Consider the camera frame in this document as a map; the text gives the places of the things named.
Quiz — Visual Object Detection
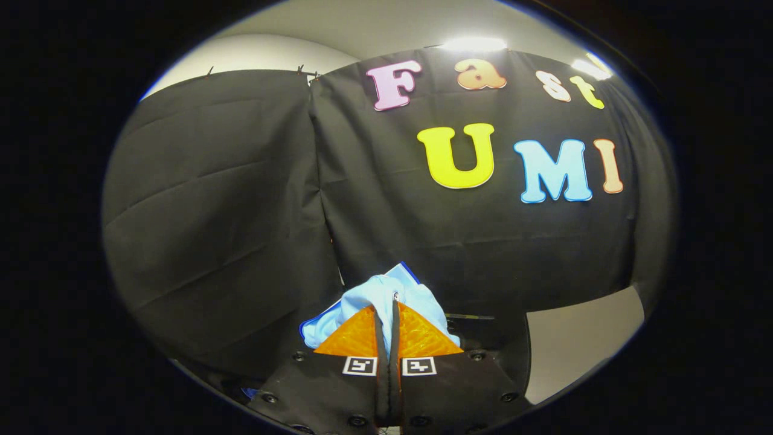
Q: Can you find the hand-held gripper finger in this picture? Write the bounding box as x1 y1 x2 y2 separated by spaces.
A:
246 306 389 433
388 300 533 433

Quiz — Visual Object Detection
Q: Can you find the ceiling light panel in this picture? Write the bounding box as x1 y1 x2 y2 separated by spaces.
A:
571 53 614 80
441 37 508 53

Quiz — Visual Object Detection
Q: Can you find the black backdrop cloth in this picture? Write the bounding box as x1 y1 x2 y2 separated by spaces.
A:
101 48 677 387

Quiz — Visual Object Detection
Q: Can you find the grey cabinet with dark top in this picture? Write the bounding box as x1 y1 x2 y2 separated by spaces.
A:
524 284 646 404

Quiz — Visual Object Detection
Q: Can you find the light blue polo shirt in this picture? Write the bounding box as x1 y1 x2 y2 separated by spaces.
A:
300 262 461 357

